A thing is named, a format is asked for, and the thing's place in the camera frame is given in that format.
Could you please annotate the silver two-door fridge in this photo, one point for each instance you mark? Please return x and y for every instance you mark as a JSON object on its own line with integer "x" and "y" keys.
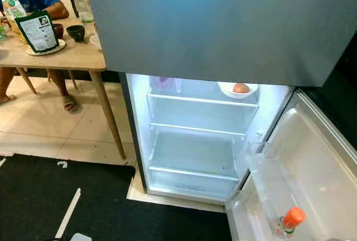
{"x": 201, "y": 29}

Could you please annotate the white floor tape strip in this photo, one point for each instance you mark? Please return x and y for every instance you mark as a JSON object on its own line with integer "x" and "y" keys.
{"x": 68, "y": 213}
{"x": 1, "y": 162}

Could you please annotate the green white snack pouch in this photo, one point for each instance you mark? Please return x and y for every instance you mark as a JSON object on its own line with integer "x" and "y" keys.
{"x": 38, "y": 33}

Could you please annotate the small white tape piece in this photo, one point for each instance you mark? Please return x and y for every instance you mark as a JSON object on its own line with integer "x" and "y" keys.
{"x": 62, "y": 164}

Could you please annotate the lemon patterned plate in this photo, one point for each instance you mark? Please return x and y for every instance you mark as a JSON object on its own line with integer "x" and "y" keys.
{"x": 61, "y": 47}

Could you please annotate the light wooden table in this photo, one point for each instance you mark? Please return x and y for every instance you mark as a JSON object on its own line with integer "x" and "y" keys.
{"x": 78, "y": 57}

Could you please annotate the maroon cup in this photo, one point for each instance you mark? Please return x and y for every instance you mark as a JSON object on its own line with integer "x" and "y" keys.
{"x": 59, "y": 30}

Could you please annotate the dark green cup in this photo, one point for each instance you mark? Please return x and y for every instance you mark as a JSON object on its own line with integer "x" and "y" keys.
{"x": 75, "y": 33}

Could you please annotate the white ceramic bowl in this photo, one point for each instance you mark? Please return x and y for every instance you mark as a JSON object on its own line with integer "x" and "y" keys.
{"x": 225, "y": 92}
{"x": 93, "y": 41}

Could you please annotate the large clear green-cap bottle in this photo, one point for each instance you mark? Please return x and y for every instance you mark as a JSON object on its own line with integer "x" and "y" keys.
{"x": 81, "y": 6}

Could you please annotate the black floor mat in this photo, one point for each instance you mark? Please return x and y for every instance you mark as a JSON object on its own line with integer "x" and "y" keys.
{"x": 145, "y": 213}

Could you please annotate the pink peach fruit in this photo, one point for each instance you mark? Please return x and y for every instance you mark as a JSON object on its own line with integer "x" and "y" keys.
{"x": 241, "y": 88}

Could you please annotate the orange-cap sauce bottle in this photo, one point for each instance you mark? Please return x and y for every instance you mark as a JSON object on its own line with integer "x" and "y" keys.
{"x": 293, "y": 217}

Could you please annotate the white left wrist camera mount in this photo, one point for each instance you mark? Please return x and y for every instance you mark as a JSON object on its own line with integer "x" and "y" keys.
{"x": 81, "y": 237}

